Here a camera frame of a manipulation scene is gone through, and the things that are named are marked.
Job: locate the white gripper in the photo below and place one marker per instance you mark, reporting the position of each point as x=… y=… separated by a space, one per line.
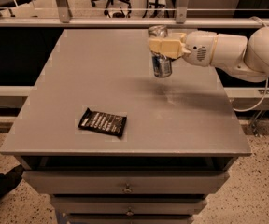
x=198 y=50

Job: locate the silver redbull can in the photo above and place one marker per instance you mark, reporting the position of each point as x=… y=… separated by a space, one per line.
x=162 y=66

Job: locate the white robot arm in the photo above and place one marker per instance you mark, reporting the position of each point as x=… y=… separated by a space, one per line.
x=245 y=58

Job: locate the grey drawer cabinet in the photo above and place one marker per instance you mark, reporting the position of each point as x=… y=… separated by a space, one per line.
x=180 y=139

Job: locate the black snack bar wrapper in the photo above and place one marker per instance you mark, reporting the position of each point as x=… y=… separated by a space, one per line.
x=101 y=122

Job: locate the metal railing frame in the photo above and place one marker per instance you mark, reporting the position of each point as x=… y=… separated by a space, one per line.
x=60 y=15

